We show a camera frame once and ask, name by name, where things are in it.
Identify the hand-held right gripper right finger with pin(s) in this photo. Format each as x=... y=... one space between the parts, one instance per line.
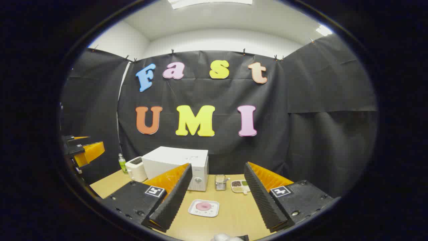
x=264 y=201

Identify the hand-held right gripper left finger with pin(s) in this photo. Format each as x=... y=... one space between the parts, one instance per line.
x=174 y=201

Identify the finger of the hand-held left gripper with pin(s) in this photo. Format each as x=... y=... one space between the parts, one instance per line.
x=72 y=140
x=88 y=152

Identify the white square plate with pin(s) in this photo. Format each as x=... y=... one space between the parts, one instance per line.
x=192 y=209

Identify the pink round food slice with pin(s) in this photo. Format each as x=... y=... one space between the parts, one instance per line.
x=203 y=206

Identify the white microwave oven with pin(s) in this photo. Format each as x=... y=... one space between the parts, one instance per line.
x=174 y=157

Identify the divided tray with beans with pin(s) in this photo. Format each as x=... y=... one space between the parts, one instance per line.
x=239 y=189

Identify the green drink bottle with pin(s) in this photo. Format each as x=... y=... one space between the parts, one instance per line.
x=122 y=165

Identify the white toaster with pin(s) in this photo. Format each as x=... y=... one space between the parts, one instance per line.
x=135 y=170

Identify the black backdrop cloth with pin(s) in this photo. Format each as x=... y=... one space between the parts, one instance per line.
x=301 y=134

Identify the ceiling light panel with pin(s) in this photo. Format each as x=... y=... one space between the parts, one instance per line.
x=324 y=30
x=210 y=2

